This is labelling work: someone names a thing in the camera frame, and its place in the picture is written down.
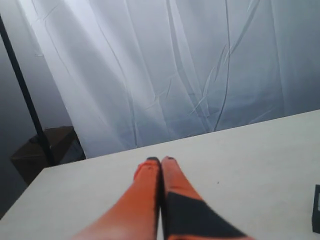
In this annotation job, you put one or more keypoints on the black electronic box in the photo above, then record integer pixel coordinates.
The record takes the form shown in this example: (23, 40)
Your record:
(315, 218)

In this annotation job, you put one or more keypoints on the brown cardboard box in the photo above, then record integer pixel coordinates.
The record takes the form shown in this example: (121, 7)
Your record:
(29, 160)

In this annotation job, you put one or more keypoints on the black stand pole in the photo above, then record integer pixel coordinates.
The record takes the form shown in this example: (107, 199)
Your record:
(40, 138)

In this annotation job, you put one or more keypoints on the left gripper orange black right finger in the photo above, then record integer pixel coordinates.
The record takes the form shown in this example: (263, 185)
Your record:
(185, 215)

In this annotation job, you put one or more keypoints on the white backdrop curtain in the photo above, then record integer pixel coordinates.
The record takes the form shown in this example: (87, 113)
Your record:
(134, 73)

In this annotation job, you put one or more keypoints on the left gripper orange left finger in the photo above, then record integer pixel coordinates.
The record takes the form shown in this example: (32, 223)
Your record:
(135, 215)

